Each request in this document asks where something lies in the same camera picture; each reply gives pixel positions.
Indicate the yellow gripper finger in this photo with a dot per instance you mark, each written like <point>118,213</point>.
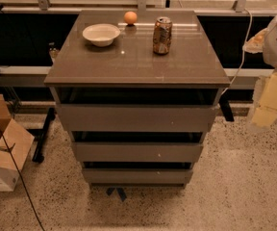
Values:
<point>264,112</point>
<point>256,43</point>

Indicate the grey top drawer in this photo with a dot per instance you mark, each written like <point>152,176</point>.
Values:
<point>108,118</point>

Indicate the grey drawer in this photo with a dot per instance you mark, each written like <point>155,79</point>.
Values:
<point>108,118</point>
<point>137,177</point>
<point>137,152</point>

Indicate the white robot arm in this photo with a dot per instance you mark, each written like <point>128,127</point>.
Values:
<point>270,45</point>

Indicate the grey drawer cabinet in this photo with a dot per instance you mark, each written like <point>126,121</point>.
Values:
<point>129,73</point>

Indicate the grey middle drawer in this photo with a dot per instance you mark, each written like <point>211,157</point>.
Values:
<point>137,152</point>

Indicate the grey bottom drawer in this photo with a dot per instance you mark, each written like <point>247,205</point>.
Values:
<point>137,177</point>

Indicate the open cardboard box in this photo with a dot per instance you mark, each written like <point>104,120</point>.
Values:
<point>15,144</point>

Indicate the black table leg right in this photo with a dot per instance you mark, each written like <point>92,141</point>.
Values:
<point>226,109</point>

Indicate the black table leg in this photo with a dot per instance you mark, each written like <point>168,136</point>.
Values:
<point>226,109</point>
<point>42,133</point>

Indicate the crushed soda can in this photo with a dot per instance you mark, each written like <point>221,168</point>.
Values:
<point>162,35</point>

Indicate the orange ball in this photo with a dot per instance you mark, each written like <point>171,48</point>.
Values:
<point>130,18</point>

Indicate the white bowl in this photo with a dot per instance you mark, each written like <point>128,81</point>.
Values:
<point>101,35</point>

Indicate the black table leg left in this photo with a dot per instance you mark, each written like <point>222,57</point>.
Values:
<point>42,133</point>

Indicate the metal window frame rail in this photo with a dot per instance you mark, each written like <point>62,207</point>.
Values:
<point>138,4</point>

